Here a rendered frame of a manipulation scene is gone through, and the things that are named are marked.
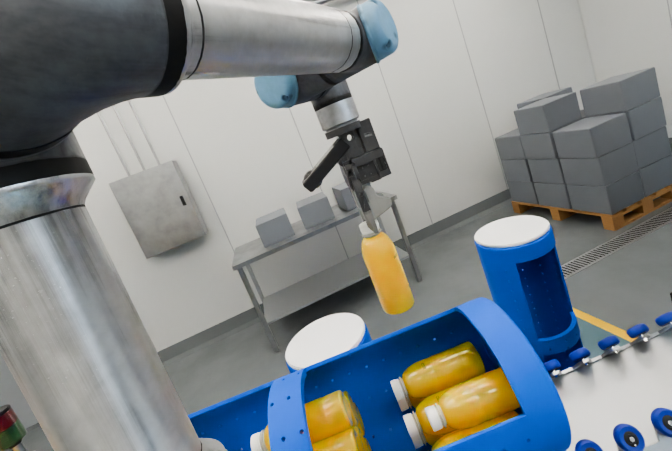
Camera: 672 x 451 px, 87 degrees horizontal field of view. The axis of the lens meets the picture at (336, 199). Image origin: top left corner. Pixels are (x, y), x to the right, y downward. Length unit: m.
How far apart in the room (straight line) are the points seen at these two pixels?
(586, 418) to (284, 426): 0.61
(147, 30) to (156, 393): 0.27
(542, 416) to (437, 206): 3.96
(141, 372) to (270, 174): 3.67
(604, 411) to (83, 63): 1.00
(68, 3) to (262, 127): 3.75
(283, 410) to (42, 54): 0.63
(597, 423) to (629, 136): 3.15
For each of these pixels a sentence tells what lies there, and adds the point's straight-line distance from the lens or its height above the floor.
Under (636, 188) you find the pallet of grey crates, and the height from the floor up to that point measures 0.26.
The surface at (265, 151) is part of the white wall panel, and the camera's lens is 3.95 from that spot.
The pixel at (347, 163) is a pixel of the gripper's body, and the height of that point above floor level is 1.58.
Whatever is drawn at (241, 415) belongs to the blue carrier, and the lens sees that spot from 0.97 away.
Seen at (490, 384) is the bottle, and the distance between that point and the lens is 0.76.
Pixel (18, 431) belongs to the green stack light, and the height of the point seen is 1.18.
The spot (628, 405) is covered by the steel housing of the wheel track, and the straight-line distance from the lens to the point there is 1.02.
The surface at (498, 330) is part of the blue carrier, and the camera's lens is 0.72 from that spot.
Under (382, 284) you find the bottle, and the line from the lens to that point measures 0.72.
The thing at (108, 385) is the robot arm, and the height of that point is 1.54.
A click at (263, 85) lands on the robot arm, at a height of 1.75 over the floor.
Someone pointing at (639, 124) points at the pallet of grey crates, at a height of 0.78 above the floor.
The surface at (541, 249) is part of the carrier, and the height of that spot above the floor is 0.98.
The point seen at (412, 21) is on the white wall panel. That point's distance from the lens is 4.66.
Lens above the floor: 1.65
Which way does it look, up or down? 10 degrees down
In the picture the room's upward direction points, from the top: 21 degrees counter-clockwise
